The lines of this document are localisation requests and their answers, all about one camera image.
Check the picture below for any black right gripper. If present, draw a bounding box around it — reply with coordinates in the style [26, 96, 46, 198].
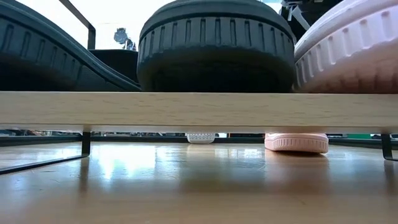
[279, 0, 345, 43]

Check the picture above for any pink rubber slide sandal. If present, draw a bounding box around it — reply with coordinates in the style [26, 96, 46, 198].
[264, 133, 330, 154]
[294, 0, 398, 95]

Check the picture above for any black rubber slide sandal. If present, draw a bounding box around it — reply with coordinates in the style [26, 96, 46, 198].
[136, 0, 297, 93]
[0, 0, 142, 92]

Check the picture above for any wooden shelf with black legs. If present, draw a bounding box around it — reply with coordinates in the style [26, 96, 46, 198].
[0, 0, 398, 175]

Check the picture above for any white patterned plant pot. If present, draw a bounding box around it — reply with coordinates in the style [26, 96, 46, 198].
[186, 133, 216, 145]

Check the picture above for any small grey background object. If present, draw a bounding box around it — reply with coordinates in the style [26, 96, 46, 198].
[113, 27, 137, 52]

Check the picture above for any black table frame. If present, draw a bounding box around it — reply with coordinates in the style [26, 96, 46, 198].
[0, 134, 398, 150]

